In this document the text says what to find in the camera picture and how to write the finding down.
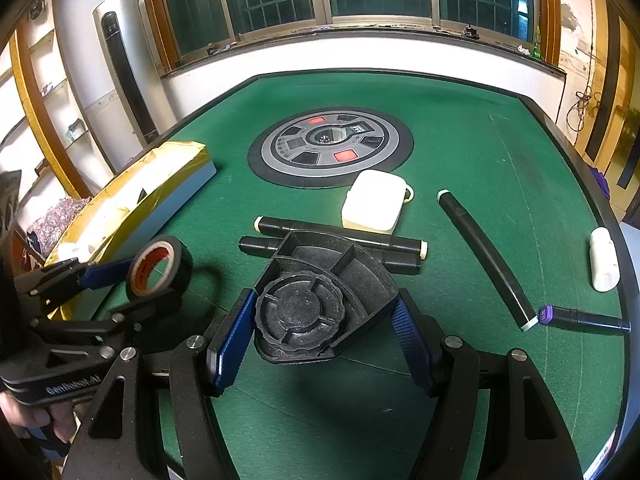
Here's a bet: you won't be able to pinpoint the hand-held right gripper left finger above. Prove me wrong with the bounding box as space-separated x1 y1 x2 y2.
62 287 258 480

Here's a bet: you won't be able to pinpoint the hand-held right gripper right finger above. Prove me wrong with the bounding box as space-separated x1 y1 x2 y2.
390 287 583 480

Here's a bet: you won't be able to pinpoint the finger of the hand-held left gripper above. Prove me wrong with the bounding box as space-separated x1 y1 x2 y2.
36 289 184 347
15 256 136 307

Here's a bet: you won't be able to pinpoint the black tape roll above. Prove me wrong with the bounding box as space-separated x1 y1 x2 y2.
126 235 193 302

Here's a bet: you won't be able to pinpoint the black plastic fan-shaped part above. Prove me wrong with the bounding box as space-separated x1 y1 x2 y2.
252 230 401 365

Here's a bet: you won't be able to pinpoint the foam box with yellow tape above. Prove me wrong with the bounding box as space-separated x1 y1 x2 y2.
44 141 217 321

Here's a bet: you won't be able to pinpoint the person's left hand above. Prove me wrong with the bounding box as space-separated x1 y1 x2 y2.
0 394 79 444

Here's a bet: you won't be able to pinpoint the patterned cloth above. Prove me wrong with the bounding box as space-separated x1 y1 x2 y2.
25 197 92 261

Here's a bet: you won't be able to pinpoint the thick black marker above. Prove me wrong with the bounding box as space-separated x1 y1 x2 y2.
239 236 422 275

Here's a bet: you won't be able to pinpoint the long black marker white ends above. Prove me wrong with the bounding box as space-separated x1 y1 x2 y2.
436 189 540 332

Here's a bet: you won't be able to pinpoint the black marker cream ends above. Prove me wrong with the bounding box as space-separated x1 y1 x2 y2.
254 216 429 261

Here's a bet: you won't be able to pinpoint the white power adapter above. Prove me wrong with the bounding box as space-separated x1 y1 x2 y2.
341 170 407 235

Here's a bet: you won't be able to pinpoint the black marker purple cap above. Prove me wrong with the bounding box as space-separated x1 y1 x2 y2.
539 305 632 335

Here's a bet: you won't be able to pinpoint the round grey table control panel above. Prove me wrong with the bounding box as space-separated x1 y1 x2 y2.
247 107 415 190

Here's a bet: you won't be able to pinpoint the white standing air conditioner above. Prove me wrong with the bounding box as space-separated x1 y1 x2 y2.
93 0 161 147

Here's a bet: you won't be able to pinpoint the small plain white bottle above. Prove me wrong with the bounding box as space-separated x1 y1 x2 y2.
589 227 622 292

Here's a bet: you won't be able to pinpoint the wooden wall shelf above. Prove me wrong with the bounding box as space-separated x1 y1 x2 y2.
0 25 116 201

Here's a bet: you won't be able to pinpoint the glass door gold frame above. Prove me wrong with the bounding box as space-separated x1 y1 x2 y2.
575 0 640 196

